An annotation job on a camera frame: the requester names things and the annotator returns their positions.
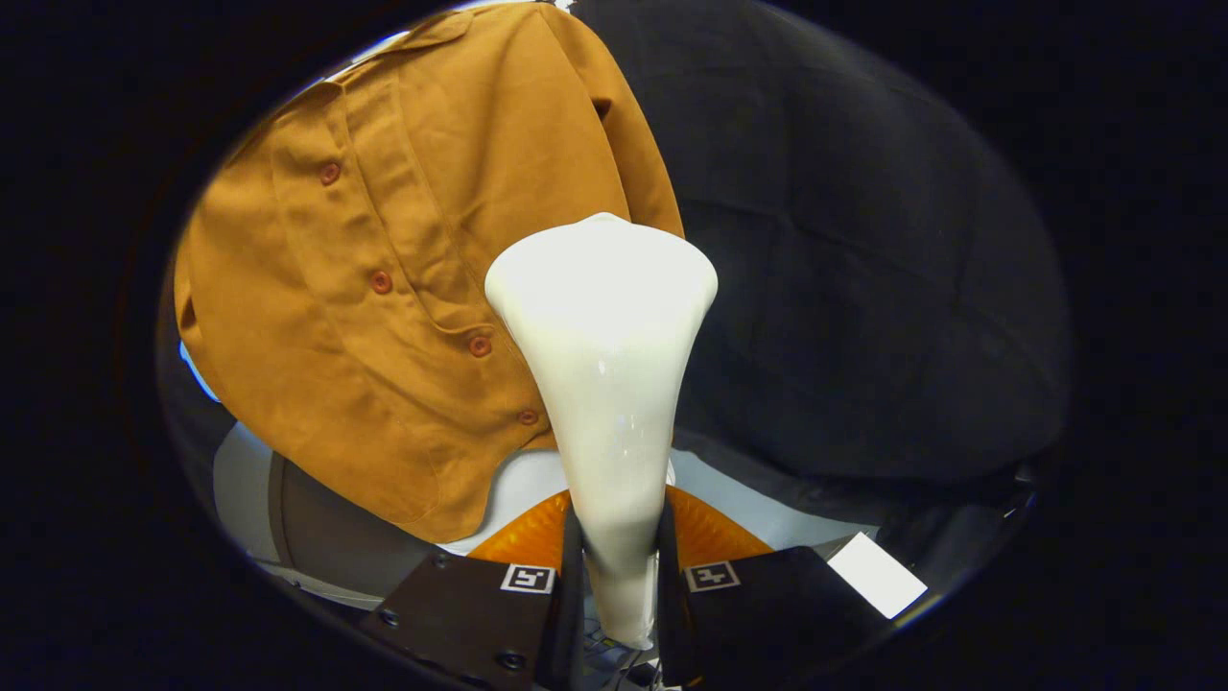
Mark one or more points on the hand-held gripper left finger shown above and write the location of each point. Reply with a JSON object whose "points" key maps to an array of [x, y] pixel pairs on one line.
{"points": [[572, 624]]}

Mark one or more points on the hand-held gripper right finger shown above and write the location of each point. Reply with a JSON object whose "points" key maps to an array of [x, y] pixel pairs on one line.
{"points": [[672, 624]]}

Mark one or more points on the white garment steamer head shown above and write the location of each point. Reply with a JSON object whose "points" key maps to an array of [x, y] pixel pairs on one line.
{"points": [[604, 384]]}

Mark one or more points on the orange-brown button shirt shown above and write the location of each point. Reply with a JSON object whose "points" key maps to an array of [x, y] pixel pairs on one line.
{"points": [[384, 336]]}

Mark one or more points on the white paper sheet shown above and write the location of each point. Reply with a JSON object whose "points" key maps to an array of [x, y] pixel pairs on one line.
{"points": [[878, 574]]}

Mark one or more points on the grey cabinet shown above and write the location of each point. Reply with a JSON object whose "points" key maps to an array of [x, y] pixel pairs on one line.
{"points": [[336, 537]]}

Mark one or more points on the black backdrop cloth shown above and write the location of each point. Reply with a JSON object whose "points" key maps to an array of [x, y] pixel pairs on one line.
{"points": [[863, 288]]}

